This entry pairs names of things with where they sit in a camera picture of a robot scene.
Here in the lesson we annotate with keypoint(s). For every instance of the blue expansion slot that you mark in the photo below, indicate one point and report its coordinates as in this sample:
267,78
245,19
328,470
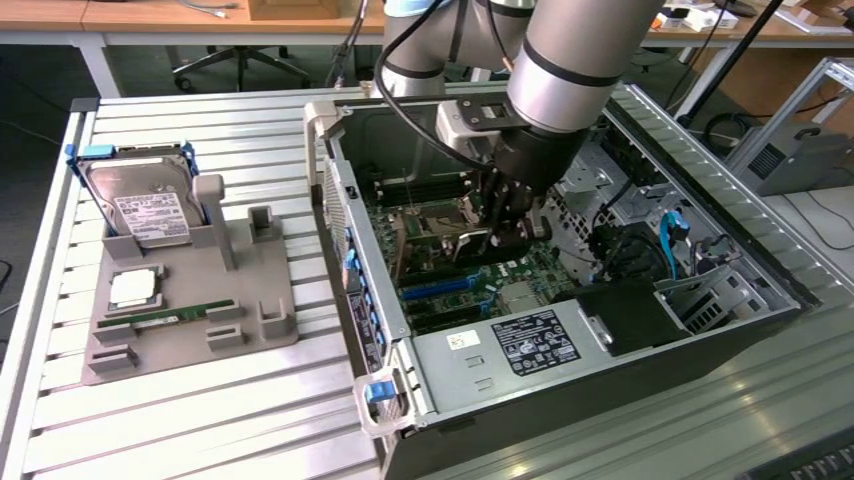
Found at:
440,290

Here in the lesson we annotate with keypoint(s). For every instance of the green motherboard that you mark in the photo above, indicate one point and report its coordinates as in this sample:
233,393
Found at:
547,270

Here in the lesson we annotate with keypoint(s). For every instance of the gray power supply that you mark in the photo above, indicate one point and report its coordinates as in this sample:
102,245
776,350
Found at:
467,370

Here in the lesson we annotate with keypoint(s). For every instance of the black stand pole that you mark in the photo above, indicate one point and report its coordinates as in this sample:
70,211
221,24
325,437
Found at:
731,57

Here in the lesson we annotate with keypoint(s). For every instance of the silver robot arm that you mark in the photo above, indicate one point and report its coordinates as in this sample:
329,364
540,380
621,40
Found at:
567,85

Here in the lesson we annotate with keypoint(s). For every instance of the gray wrist camera box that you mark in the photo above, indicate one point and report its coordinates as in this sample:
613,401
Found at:
460,135

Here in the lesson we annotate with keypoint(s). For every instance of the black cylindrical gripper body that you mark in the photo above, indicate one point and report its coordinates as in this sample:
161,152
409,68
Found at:
533,155

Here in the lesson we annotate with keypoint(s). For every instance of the open black PC case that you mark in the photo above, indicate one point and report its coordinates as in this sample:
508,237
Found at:
600,390

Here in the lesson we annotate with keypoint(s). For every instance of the gray parts rack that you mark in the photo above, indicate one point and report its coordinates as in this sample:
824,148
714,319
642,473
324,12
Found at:
200,310

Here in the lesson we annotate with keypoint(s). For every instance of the green RAM stick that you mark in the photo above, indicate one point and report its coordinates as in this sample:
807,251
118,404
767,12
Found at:
169,316

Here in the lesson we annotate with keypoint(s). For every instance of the wooden top desk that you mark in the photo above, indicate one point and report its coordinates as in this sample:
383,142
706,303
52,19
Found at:
760,75
133,22

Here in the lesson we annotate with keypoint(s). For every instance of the silver CPU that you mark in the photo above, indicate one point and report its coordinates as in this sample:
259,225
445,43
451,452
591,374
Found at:
134,288

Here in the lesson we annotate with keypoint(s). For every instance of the aluminium profile frame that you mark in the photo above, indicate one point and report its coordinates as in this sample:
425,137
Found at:
823,75

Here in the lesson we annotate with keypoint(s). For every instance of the orange and white small box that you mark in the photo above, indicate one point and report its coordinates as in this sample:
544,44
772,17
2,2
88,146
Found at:
674,20

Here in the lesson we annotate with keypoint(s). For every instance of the black plastic shroud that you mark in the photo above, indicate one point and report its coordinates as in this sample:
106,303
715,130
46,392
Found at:
634,320

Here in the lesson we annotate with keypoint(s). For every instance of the black RAM slot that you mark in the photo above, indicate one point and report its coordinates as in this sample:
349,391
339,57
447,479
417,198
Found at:
427,191
427,196
427,186
427,181

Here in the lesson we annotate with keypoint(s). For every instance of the black expansion slot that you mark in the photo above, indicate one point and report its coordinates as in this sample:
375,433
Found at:
447,326
443,312

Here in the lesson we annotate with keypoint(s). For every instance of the hard disk in blue caddy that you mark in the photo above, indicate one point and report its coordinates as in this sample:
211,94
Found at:
146,200

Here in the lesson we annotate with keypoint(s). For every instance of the black office chair base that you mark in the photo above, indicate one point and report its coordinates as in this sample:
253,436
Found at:
243,57

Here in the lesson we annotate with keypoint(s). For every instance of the silver chipset heatsink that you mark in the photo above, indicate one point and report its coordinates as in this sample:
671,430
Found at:
520,296

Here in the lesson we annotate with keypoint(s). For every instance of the CPU socket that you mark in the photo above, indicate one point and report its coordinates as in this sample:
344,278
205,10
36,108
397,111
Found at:
440,210

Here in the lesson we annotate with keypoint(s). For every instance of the blue case latch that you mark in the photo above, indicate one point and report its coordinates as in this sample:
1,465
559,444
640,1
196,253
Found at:
379,392

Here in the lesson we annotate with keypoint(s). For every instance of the white flat box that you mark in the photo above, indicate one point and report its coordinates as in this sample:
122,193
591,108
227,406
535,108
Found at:
814,20

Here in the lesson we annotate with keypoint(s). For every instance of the metal disk bay cage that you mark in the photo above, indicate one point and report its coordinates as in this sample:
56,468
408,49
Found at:
593,175

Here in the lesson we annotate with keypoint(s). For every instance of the perforated metal drive tray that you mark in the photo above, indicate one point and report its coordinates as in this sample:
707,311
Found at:
720,300

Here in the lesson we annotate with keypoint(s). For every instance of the wooden box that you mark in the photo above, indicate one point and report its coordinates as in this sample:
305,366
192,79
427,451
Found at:
300,10

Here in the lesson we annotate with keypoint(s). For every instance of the small brass fitting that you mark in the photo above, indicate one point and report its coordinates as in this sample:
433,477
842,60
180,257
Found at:
364,89

